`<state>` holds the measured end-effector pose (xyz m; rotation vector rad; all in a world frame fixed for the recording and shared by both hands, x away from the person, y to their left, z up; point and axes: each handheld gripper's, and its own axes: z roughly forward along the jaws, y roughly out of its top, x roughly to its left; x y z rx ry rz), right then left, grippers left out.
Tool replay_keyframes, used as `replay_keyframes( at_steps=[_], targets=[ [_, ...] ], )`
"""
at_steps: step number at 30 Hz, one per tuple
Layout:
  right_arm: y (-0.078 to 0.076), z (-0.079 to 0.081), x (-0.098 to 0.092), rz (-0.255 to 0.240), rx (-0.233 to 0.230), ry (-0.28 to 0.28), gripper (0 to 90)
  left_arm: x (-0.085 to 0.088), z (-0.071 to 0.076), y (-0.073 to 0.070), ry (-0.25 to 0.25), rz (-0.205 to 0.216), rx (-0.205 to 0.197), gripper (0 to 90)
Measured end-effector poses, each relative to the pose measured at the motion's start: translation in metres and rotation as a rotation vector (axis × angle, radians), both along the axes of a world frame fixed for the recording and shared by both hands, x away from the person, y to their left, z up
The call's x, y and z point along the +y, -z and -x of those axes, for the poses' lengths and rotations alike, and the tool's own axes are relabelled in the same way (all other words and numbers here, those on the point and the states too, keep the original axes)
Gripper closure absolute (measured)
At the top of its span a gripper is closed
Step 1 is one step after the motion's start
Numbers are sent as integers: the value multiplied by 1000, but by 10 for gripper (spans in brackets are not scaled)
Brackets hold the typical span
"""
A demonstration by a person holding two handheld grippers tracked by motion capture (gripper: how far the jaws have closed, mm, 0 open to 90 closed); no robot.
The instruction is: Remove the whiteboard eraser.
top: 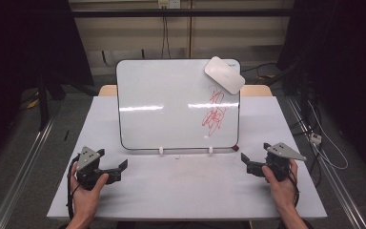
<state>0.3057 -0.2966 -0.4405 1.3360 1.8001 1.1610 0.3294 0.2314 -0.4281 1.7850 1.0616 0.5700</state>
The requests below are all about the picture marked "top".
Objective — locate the white power strip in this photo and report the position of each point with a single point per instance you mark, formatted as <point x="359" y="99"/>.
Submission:
<point x="315" y="138"/>

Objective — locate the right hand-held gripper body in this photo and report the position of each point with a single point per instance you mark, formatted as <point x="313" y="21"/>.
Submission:
<point x="281" y="152"/>

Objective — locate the white wall socket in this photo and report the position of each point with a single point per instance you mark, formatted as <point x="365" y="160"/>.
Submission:
<point x="169" y="4"/>

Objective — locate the person's left hand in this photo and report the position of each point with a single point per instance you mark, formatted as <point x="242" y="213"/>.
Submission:
<point x="85" y="200"/>

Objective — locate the white whiteboard eraser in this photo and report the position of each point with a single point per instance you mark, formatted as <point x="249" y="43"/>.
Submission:
<point x="224" y="74"/>

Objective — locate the small black stick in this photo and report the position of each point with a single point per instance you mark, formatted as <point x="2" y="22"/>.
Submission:
<point x="66" y="135"/>

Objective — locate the white whiteboard with black rim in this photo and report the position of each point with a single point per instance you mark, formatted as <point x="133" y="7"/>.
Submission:
<point x="165" y="95"/>

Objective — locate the aluminium floor rail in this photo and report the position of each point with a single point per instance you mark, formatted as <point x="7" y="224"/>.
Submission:
<point x="22" y="171"/>
<point x="333" y="181"/>

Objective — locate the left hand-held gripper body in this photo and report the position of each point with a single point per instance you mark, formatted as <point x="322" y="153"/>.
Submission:
<point x="87" y="159"/>

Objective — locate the black curtain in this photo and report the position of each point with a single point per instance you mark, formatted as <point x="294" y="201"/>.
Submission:
<point x="346" y="63"/>
<point x="19" y="47"/>

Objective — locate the person's right hand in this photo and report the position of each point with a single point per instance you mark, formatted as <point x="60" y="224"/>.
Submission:
<point x="282" y="191"/>

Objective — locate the white whiteboard support clip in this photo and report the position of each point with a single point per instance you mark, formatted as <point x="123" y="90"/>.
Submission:
<point x="161" y="151"/>
<point x="210" y="150"/>

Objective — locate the black metal stand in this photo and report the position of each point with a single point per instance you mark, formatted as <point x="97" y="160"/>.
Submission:
<point x="43" y="105"/>

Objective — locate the wooden table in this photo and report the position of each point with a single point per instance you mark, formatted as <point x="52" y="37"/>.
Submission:
<point x="106" y="91"/>

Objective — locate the small dark red cap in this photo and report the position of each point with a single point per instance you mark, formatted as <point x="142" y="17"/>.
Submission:
<point x="234" y="148"/>

